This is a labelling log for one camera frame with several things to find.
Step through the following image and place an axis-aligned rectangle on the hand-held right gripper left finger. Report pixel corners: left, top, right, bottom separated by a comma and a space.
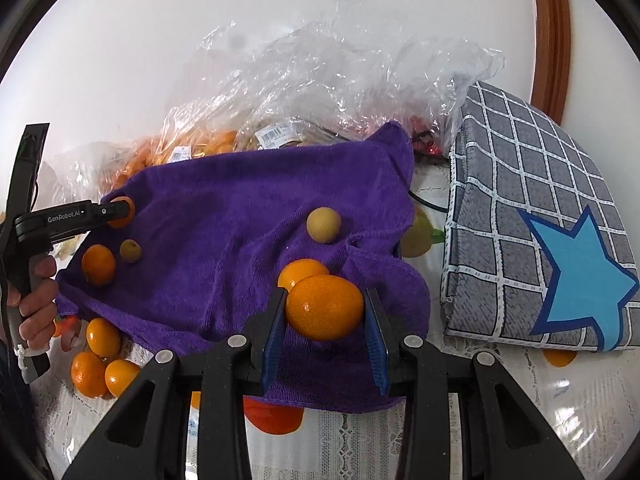
62, 287, 290, 480

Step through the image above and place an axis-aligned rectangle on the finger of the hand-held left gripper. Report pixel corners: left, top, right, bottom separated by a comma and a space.
99, 202, 132, 227

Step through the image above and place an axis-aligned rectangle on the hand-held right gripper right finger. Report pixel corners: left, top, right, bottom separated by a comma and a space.
364, 287, 586, 480

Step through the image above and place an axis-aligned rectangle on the orange kumquat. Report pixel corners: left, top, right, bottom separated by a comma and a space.
277, 258, 331, 293
106, 196, 136, 230
285, 274, 365, 342
81, 244, 117, 287
86, 317, 122, 359
104, 358, 141, 398
70, 351, 110, 399

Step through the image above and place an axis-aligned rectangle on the person's left hand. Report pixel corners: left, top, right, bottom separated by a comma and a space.
6, 254, 61, 355

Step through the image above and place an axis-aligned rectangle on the clear plastic bag of kumquats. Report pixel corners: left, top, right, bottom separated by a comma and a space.
42, 105, 241, 201

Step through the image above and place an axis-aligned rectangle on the purple towel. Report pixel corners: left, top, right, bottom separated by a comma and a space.
55, 120, 432, 413

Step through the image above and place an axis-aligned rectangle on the grey checked cushion blue star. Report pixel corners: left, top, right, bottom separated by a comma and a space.
440, 80, 640, 353

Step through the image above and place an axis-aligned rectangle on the clear plastic bag of longans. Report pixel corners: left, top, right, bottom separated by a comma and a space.
190, 0, 451, 148

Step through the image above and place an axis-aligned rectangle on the clear plastic bag red fruit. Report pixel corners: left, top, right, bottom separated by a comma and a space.
340, 35, 506, 156

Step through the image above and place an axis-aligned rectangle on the black cable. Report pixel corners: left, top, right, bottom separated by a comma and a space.
407, 127, 451, 213

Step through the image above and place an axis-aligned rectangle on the brown wooden door frame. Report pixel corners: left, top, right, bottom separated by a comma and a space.
527, 0, 572, 123

